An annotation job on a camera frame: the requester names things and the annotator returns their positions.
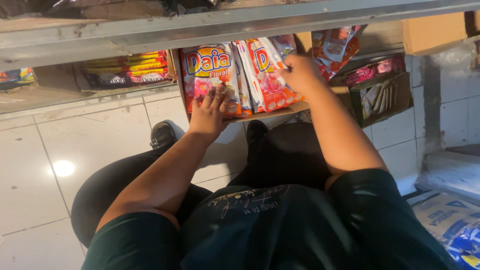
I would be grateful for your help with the orange pink flower detergent packet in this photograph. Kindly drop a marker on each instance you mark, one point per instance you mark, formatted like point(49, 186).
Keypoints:
point(272, 92)

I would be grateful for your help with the person's black right shoe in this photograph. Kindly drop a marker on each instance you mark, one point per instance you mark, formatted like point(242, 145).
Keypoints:
point(256, 132)

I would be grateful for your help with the person's black shoe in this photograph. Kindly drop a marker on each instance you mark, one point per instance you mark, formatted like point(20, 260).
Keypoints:
point(162, 135)
point(256, 132)

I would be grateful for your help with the colourful snack packets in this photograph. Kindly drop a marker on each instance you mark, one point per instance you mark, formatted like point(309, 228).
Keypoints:
point(15, 77)

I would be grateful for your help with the brown cardboard packet box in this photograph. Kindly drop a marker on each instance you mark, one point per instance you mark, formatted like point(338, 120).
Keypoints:
point(288, 109)

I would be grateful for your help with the person's black trousers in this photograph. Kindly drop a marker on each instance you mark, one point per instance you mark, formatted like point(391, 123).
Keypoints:
point(288, 157)

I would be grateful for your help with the blue white printed sack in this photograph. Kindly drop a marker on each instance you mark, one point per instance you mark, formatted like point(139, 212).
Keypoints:
point(450, 225)

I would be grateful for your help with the narrow white detergent packet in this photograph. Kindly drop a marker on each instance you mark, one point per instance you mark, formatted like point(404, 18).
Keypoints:
point(243, 86)

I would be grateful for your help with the box of yellow softener sachets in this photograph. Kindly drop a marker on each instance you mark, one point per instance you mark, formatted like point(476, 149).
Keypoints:
point(127, 69)

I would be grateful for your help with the person's left hand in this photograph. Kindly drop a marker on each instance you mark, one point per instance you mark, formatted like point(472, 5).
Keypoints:
point(208, 116)

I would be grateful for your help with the person's right hand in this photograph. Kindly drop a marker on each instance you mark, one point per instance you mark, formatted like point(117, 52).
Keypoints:
point(305, 77)

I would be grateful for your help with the grey metal shelf rack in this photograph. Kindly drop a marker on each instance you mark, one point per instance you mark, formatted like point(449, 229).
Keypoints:
point(187, 33)

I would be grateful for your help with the person's black left shoe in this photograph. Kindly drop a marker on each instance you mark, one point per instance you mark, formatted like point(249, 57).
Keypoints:
point(162, 135)

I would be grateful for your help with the cardboard box of beige sachets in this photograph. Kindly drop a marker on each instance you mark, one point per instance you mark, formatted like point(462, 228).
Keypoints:
point(382, 99)

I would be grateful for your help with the pink sachet strip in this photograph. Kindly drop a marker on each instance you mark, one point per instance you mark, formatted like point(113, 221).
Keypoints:
point(371, 69)

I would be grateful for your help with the person's dark green shirt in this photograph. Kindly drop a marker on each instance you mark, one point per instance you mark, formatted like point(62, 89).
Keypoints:
point(281, 232)

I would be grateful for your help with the person's right fingers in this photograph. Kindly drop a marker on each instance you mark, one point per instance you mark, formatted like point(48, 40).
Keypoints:
point(288, 67)

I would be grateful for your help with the white orange detergent packet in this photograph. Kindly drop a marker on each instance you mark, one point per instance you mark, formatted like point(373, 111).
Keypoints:
point(279, 48)

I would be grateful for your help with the clear plastic bag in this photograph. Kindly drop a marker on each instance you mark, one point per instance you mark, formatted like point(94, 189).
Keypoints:
point(453, 54)

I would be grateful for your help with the red sachet strip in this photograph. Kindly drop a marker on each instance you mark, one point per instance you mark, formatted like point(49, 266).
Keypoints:
point(333, 47)

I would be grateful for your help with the large orange floral detergent packet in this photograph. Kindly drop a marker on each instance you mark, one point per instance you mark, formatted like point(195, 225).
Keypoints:
point(208, 63)

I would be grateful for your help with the plain brown cardboard box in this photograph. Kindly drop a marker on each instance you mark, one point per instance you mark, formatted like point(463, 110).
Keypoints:
point(433, 33)

